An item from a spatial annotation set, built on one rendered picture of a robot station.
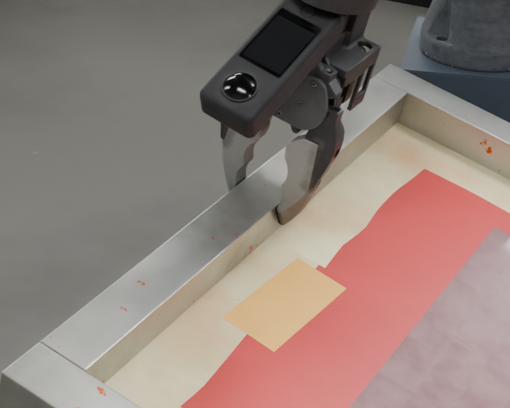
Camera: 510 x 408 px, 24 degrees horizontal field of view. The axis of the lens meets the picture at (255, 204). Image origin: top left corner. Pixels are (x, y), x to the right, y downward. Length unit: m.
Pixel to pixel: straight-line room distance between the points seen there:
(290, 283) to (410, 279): 0.11
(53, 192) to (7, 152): 0.33
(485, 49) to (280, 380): 0.62
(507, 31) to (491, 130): 0.25
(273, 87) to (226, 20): 4.14
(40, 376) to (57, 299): 2.38
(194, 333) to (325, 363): 0.10
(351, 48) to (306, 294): 0.19
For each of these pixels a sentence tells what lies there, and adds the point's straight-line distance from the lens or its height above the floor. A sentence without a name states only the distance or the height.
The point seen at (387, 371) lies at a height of 1.19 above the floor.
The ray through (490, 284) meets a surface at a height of 1.18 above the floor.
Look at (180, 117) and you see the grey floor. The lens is 4.08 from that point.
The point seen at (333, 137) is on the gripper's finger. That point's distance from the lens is 0.89.
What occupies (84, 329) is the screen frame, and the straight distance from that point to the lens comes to 0.80.
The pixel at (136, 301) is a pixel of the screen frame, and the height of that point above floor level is 1.27.
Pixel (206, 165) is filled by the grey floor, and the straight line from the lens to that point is 3.76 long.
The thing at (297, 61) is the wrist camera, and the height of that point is 1.41.
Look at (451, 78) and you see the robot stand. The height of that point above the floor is 1.19.
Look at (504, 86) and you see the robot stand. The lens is 1.36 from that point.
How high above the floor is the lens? 1.72
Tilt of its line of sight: 29 degrees down
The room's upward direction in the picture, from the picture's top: straight up
